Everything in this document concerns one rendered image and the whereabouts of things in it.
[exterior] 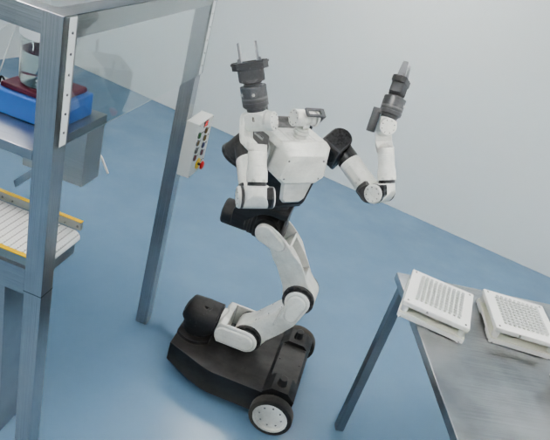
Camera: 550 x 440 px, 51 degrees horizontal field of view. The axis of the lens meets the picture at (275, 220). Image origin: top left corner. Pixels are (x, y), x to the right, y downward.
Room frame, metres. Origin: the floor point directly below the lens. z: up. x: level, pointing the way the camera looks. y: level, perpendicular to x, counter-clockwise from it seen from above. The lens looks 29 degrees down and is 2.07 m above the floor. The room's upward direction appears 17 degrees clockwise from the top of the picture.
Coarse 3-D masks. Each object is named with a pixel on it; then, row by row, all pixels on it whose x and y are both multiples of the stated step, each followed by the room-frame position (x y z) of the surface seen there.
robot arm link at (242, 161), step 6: (240, 156) 1.91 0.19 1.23; (246, 156) 1.90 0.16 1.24; (240, 162) 1.89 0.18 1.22; (246, 162) 1.88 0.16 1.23; (240, 168) 1.87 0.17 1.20; (246, 168) 1.86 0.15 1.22; (240, 174) 1.85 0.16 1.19; (240, 180) 1.83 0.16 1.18; (240, 186) 1.76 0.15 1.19; (240, 192) 1.73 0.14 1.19; (240, 198) 1.72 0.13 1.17; (240, 204) 1.72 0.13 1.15
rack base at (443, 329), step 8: (408, 280) 1.96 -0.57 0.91; (400, 304) 1.78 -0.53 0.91; (400, 312) 1.73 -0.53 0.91; (408, 312) 1.73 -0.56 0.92; (416, 312) 1.75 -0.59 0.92; (416, 320) 1.71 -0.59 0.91; (424, 320) 1.71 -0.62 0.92; (432, 320) 1.73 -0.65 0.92; (432, 328) 1.70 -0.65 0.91; (440, 328) 1.69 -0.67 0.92; (448, 328) 1.71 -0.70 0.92; (456, 328) 1.72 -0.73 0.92; (448, 336) 1.69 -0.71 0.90; (456, 336) 1.68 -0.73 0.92
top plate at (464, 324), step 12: (420, 276) 1.93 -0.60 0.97; (408, 288) 1.81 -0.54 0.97; (432, 288) 1.86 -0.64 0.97; (456, 288) 1.92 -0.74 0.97; (408, 300) 1.73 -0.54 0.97; (444, 300) 1.81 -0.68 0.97; (468, 300) 1.86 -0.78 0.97; (420, 312) 1.71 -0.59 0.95; (432, 312) 1.71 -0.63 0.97; (468, 312) 1.78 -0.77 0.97; (456, 324) 1.68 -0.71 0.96; (468, 324) 1.70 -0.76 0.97
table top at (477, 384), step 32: (480, 320) 1.86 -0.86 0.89; (448, 352) 1.61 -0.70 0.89; (480, 352) 1.66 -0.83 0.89; (512, 352) 1.72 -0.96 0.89; (448, 384) 1.44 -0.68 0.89; (480, 384) 1.49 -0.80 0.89; (512, 384) 1.54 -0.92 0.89; (544, 384) 1.59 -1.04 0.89; (448, 416) 1.30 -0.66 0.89; (480, 416) 1.34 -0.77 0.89; (512, 416) 1.39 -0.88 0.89; (544, 416) 1.43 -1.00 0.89
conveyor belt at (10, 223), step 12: (0, 204) 1.68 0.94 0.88; (0, 216) 1.61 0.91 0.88; (12, 216) 1.63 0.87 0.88; (24, 216) 1.65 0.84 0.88; (0, 228) 1.55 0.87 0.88; (12, 228) 1.57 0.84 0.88; (24, 228) 1.59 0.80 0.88; (60, 228) 1.65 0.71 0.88; (0, 240) 1.48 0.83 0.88; (12, 240) 1.50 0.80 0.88; (24, 240) 1.52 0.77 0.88; (60, 240) 1.58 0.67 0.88; (72, 240) 1.62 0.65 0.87; (24, 252) 1.46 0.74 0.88; (60, 252) 1.54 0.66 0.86
